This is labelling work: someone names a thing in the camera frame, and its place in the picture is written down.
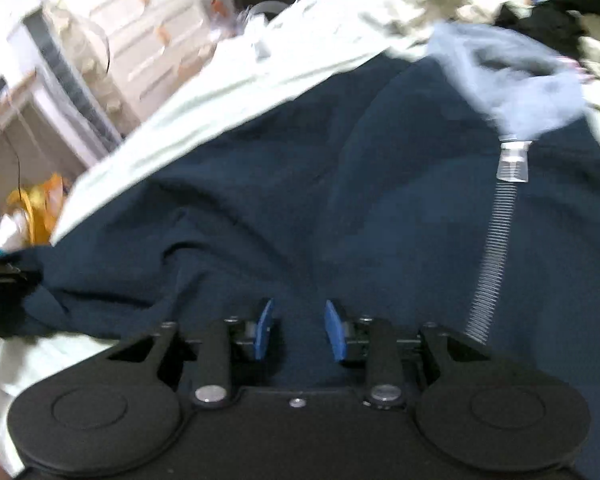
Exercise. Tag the white wall air conditioner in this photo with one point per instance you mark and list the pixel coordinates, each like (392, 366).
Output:
(70, 85)

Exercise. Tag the yellow plastic bag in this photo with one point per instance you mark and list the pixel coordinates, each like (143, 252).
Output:
(35, 210)

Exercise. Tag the navy blue zip hoodie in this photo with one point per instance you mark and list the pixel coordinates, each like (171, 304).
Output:
(280, 185)

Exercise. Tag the white drawer cabinet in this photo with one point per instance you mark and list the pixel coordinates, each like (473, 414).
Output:
(145, 35)

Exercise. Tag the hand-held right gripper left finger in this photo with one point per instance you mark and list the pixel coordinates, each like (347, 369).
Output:
(264, 330)

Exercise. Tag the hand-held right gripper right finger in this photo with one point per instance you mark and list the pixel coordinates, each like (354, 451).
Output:
(335, 330)

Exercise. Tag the beige crumpled cloth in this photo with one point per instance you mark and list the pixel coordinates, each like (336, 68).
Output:
(430, 5)

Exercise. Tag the black fuzzy cloth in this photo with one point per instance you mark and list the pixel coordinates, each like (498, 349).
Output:
(540, 25)

